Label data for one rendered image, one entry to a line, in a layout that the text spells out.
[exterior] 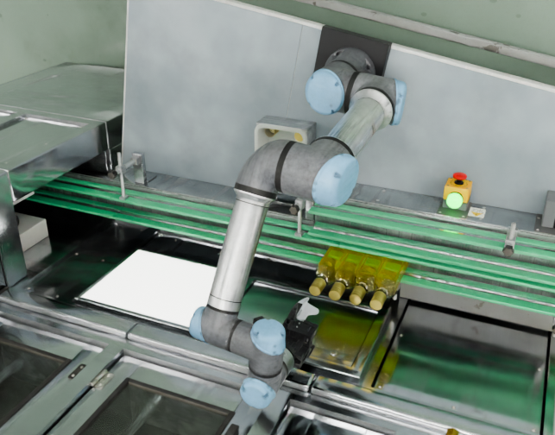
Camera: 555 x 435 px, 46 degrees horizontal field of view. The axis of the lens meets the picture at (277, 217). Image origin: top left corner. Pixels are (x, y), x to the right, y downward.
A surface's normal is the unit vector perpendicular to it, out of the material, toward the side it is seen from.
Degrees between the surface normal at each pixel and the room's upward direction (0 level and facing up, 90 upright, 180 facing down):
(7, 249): 90
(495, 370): 90
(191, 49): 0
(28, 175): 90
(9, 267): 90
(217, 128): 0
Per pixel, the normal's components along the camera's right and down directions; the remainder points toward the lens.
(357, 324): 0.00, -0.89
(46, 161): 0.92, 0.18
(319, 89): -0.53, 0.39
